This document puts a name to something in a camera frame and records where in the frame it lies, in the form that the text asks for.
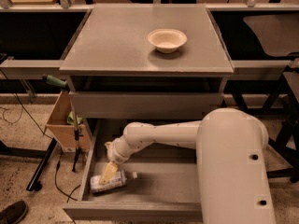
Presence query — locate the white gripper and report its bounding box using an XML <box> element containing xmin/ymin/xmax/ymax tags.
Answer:
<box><xmin>99</xmin><ymin>137</ymin><xmax>136</xmax><ymax>185</ymax></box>

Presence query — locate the clear plastic water bottle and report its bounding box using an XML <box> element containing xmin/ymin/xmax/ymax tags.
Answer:
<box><xmin>90</xmin><ymin>170</ymin><xmax>138</xmax><ymax>193</ymax></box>

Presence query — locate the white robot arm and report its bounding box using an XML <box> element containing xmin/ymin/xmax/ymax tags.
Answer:
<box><xmin>100</xmin><ymin>108</ymin><xmax>277</xmax><ymax>224</ymax></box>

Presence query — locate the open grey middle drawer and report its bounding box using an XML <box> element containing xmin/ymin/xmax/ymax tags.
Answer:
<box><xmin>64</xmin><ymin>119</ymin><xmax>202</xmax><ymax>222</ymax></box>

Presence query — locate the grey drawer cabinet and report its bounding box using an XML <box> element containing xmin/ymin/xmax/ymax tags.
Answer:
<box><xmin>60</xmin><ymin>4</ymin><xmax>234</xmax><ymax>138</ymax></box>

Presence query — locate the cardboard box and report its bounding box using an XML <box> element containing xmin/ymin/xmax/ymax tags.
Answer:
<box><xmin>45</xmin><ymin>91</ymin><xmax>92</xmax><ymax>153</ymax></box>

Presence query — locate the green cloth in box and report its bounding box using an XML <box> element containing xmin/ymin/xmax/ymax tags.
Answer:
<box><xmin>66</xmin><ymin>112</ymin><xmax>83</xmax><ymax>125</ymax></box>

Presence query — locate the black table leg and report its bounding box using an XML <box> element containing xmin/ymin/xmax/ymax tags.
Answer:
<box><xmin>26</xmin><ymin>139</ymin><xmax>57</xmax><ymax>191</ymax></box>

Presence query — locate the black shoe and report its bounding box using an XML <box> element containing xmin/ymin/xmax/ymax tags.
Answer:
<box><xmin>0</xmin><ymin>201</ymin><xmax>28</xmax><ymax>224</ymax></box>

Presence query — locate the white paper bowl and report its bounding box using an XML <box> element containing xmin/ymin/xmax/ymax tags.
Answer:
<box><xmin>148</xmin><ymin>29</ymin><xmax>187</xmax><ymax>54</ymax></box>

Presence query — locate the black office chair base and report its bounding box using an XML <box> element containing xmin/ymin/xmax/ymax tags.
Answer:
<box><xmin>267</xmin><ymin>72</ymin><xmax>299</xmax><ymax>183</ymax></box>

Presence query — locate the black floor cable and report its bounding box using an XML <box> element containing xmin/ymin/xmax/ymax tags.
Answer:
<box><xmin>54</xmin><ymin>152</ymin><xmax>81</xmax><ymax>203</ymax></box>

